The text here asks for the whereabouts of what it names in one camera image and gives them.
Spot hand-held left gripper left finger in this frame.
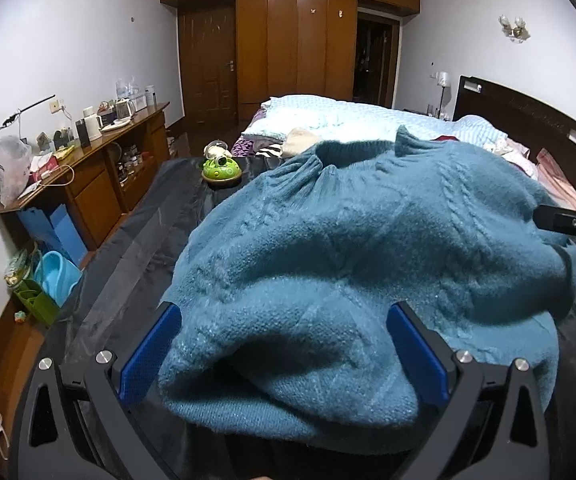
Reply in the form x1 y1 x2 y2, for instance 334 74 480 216
18 301 184 480

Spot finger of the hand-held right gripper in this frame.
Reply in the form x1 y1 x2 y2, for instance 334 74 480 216
533 204 576 248

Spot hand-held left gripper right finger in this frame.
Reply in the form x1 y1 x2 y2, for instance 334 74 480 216
387 301 561 480

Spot blue knit sweater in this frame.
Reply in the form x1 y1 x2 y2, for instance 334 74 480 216
157 126 576 456

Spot pink striped pillow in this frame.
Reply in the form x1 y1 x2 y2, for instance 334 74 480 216
535 147 576 211

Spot dark wooden headboard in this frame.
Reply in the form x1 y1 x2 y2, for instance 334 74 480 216
452 75 576 211

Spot blue plastic basin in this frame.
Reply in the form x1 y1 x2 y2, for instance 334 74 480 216
33 251 83 308

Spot green plastic basket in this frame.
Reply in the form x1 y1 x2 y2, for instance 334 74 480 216
12 280 61 326

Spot blue cardboard folders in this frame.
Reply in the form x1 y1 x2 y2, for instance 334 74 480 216
17 203 89 266

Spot wooden sideboard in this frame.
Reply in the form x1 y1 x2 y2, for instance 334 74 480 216
0 101 171 261

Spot white bedside lamp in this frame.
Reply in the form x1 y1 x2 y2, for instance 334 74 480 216
437 71 450 120

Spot green toy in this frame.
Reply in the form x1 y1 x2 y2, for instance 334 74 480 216
203 141 242 183

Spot purple zebra blanket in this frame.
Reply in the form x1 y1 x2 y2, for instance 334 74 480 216
230 137 289 161

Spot white plastic bag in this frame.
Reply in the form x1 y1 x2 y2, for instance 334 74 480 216
0 135 33 207

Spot cream fuzzy cloth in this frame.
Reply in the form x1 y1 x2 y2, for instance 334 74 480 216
280 127 324 158

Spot light blue quilt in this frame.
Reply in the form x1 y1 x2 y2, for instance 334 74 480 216
242 94 509 148

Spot black desk lamp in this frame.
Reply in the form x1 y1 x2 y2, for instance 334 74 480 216
0 94 56 138

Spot wooden door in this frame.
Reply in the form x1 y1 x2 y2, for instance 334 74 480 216
177 7 239 123

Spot wooden wardrobe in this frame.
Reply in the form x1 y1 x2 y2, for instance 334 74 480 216
160 0 421 121

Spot wall lamp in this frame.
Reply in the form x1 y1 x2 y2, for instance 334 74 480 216
498 14 531 43

